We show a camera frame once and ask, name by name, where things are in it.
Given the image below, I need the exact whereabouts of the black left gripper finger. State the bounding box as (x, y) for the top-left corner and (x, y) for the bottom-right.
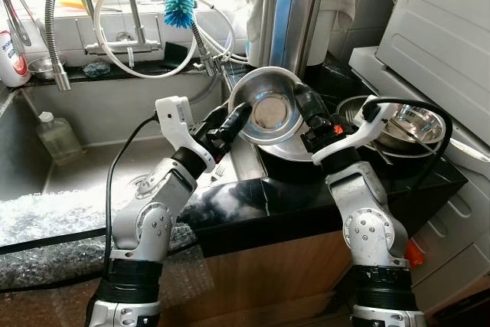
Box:
(222, 101), (253, 135)

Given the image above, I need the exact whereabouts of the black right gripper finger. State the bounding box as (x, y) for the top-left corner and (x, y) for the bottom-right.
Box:
(295, 84), (330, 123)

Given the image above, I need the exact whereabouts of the steel fork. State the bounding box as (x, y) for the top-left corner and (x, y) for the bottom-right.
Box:
(208, 160), (229, 184)

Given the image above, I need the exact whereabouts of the round steel plate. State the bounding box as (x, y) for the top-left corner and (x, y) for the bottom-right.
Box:
(337, 96), (452, 161)
(256, 132), (319, 163)

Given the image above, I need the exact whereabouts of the white water filter cylinder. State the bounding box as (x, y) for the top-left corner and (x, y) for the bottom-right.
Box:
(306, 5), (334, 67)

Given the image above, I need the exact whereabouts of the steel knife block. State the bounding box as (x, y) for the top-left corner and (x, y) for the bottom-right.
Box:
(259, 0), (324, 75)

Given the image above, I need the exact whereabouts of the dark green sponge cloth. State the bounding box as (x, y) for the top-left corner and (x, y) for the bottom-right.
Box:
(153, 40), (192, 64)

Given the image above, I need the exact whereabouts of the stainless steel sink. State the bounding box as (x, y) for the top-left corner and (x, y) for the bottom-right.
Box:
(0, 74), (265, 198)

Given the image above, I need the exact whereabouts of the grey green scouring pad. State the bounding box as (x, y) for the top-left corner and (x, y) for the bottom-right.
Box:
(82, 61), (112, 77)

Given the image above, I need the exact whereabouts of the chrome bridge tap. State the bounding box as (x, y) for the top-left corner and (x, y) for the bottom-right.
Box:
(84, 0), (165, 67)

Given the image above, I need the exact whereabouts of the long steel spoon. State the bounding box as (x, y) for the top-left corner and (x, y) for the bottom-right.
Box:
(406, 124), (490, 163)

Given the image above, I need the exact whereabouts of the small orange object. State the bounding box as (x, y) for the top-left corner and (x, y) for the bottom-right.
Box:
(404, 239), (424, 268)

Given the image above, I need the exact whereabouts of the wooden cabinet door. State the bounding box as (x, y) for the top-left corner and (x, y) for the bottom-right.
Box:
(153, 231), (361, 327)

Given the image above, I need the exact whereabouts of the clear plastic bottle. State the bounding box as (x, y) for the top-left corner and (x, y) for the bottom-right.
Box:
(37, 111), (83, 163)

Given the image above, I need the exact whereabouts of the white washing machine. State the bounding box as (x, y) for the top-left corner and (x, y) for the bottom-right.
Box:
(413, 155), (490, 320)

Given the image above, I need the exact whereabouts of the small steel bowl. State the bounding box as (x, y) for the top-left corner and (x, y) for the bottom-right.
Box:
(27, 55), (60, 80)

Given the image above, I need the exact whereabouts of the clear bubble wrap sheet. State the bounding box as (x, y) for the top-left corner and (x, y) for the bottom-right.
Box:
(0, 189), (215, 312)

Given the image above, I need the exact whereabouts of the chrome spring neck faucet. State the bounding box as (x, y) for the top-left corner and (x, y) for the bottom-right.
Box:
(44, 0), (96, 90)

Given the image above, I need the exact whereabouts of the white dish soap bottle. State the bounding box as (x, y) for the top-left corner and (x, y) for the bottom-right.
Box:
(0, 28), (33, 88)

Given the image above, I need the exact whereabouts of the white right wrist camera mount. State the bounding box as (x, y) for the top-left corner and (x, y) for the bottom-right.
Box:
(310, 96), (384, 165)

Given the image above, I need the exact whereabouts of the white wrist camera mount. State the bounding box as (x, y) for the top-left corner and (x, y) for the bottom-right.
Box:
(310, 96), (384, 165)
(155, 96), (217, 171)

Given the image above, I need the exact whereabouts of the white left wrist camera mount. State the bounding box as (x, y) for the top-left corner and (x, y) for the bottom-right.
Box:
(155, 96), (217, 171)

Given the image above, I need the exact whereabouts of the metal flex hose with valve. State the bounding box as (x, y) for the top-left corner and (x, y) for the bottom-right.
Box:
(125, 0), (223, 77)

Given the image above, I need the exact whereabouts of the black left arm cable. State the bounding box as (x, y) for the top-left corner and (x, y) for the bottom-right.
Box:
(103, 113), (165, 282)

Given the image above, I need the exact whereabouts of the white hose loop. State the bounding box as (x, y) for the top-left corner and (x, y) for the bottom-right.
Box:
(92, 0), (250, 79)

